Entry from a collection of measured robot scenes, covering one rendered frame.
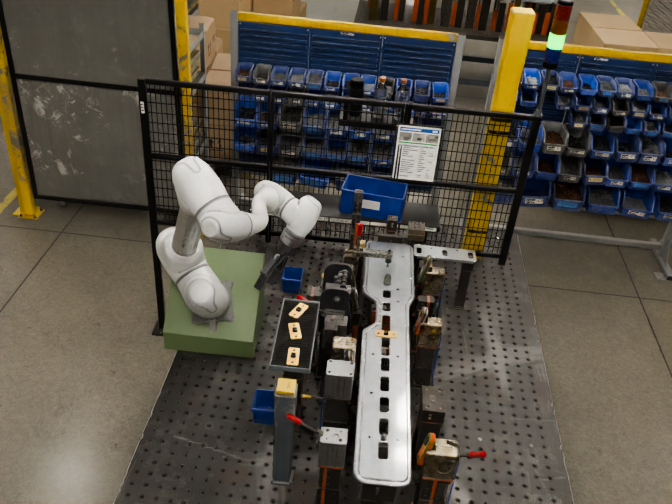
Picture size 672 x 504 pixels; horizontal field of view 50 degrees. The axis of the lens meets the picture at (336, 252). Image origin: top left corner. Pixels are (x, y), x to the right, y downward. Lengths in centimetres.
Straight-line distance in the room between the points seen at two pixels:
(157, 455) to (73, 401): 132
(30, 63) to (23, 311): 156
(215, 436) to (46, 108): 293
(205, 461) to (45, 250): 276
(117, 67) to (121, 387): 199
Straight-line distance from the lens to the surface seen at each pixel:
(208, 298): 284
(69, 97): 503
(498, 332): 345
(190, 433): 286
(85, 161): 519
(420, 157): 354
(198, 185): 239
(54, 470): 377
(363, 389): 261
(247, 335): 307
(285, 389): 236
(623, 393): 446
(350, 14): 937
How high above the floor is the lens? 284
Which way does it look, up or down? 34 degrees down
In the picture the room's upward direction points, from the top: 5 degrees clockwise
